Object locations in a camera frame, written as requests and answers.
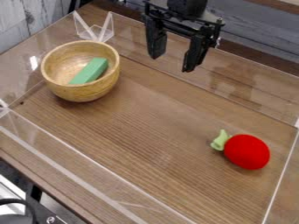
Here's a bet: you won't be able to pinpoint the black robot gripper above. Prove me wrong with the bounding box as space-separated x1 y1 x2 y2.
143 0 226 73

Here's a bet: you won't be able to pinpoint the green foam block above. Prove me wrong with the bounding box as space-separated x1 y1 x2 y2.
70 58 108 84

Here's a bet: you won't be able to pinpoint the brown wooden bowl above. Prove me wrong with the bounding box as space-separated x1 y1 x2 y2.
40 40 120 102

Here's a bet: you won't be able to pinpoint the red plush tomato toy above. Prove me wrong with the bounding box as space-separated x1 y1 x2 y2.
210 129 271 170

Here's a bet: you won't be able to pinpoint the clear acrylic corner bracket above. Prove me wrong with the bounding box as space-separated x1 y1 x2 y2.
72 11 115 43

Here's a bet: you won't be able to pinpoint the black metal table bracket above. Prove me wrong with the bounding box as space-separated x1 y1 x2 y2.
26 184 84 224

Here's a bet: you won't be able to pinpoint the black cable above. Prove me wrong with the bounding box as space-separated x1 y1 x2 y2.
0 198 31 224

